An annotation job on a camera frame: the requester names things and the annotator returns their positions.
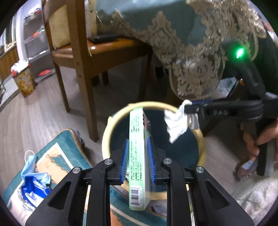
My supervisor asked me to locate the green white cardboard box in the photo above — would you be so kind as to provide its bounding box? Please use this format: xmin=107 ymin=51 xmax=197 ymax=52
xmin=129 ymin=107 xmax=152 ymax=212

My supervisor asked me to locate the grey steel shelf cart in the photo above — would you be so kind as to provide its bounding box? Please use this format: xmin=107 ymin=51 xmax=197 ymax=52
xmin=23 ymin=6 xmax=57 ymax=77

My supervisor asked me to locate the wooden cabinet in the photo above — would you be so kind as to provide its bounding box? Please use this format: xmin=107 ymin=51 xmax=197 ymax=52
xmin=0 ymin=42 xmax=20 ymax=75

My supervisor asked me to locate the blue bin with yellow rim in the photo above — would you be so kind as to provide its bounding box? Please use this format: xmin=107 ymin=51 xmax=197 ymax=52
xmin=102 ymin=101 xmax=206 ymax=201

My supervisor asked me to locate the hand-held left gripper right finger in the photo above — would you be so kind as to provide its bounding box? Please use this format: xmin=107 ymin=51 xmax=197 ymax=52
xmin=147 ymin=137 xmax=254 ymax=226

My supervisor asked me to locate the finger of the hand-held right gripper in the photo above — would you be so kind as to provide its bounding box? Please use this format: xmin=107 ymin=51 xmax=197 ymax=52
xmin=191 ymin=99 xmax=259 ymax=105
xmin=184 ymin=102 xmax=265 ymax=121

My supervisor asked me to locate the clear plastic bag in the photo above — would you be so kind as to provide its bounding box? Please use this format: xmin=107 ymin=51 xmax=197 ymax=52
xmin=217 ymin=78 xmax=238 ymax=97

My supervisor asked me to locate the blue white packet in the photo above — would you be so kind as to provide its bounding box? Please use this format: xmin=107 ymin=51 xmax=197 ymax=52
xmin=21 ymin=173 xmax=52 ymax=207

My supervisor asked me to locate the person's right hand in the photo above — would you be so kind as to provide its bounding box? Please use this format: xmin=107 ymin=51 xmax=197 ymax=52
xmin=243 ymin=122 xmax=278 ymax=162

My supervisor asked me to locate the white tissue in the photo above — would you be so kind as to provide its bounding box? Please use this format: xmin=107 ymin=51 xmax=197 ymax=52
xmin=164 ymin=99 xmax=200 ymax=144

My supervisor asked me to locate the black flat device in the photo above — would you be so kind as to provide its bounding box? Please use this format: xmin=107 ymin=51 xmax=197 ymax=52
xmin=88 ymin=34 xmax=119 ymax=43

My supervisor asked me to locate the blue face mask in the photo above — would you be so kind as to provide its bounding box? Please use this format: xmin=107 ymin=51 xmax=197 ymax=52
xmin=21 ymin=150 xmax=52 ymax=189

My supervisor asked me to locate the beige chair cushion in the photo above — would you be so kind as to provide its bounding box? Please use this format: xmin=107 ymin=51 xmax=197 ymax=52
xmin=48 ymin=0 xmax=97 ymax=49

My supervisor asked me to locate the wooden chair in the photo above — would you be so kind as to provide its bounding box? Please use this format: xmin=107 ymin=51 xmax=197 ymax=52
xmin=41 ymin=0 xmax=153 ymax=143

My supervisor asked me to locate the floral waste bin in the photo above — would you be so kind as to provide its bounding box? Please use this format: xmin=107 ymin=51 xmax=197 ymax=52
xmin=13 ymin=67 xmax=36 ymax=98

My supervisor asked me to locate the white fluffy rug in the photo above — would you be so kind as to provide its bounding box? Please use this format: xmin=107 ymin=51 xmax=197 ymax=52
xmin=235 ymin=177 xmax=278 ymax=226

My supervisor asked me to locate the teal printed floor cushion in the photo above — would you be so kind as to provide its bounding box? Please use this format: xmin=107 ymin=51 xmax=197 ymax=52
xmin=0 ymin=128 xmax=167 ymax=226

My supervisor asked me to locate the white red plastic bag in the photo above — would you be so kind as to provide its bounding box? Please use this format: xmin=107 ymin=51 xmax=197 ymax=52
xmin=11 ymin=61 xmax=30 ymax=78

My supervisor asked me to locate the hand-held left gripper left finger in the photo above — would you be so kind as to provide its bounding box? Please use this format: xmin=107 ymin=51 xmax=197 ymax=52
xmin=25 ymin=139 xmax=131 ymax=226

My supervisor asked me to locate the teal lace-trimmed tablecloth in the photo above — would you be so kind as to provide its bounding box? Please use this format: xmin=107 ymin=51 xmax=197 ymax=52
xmin=96 ymin=0 xmax=267 ymax=99

